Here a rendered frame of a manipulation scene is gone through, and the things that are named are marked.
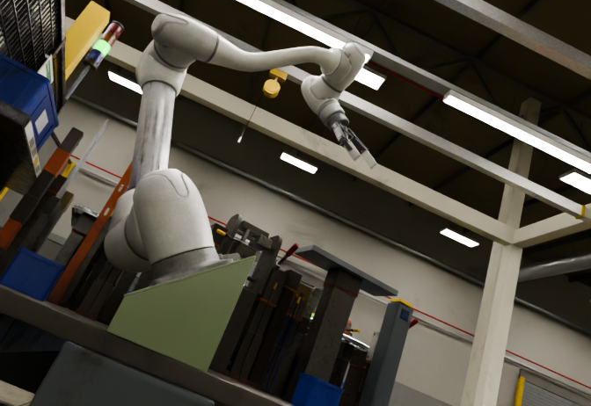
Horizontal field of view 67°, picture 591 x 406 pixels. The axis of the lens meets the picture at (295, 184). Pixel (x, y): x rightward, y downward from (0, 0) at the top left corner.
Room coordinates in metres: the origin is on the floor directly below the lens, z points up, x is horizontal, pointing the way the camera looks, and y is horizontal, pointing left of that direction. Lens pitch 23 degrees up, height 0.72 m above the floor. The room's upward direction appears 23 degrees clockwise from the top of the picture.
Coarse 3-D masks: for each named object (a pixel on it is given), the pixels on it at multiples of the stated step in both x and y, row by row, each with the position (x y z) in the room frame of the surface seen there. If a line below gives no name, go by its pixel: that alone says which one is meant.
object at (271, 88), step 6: (270, 72) 3.52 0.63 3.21; (276, 72) 3.53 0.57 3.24; (282, 72) 3.53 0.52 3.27; (276, 78) 3.55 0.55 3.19; (282, 78) 3.54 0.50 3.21; (264, 84) 3.52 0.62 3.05; (270, 84) 3.51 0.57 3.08; (276, 84) 3.51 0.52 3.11; (264, 90) 3.55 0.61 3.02; (270, 90) 3.51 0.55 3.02; (276, 90) 3.52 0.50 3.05; (270, 96) 3.57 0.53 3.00; (246, 126) 3.56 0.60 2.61; (240, 138) 3.55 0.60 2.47
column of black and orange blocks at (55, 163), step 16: (64, 144) 1.36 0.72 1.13; (48, 160) 1.36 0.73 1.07; (64, 160) 1.37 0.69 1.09; (48, 176) 1.37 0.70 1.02; (32, 192) 1.36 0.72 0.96; (16, 208) 1.36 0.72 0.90; (32, 208) 1.37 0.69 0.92; (16, 224) 1.37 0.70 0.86; (0, 240) 1.37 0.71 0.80; (0, 256) 1.37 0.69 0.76
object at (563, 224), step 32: (128, 64) 4.56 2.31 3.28; (384, 64) 2.90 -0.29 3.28; (192, 96) 4.67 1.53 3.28; (224, 96) 4.64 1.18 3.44; (256, 128) 4.79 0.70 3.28; (288, 128) 4.71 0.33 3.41; (352, 160) 4.79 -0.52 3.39; (416, 192) 4.86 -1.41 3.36; (480, 224) 4.94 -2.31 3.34; (544, 224) 4.46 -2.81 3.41; (576, 224) 4.00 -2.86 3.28
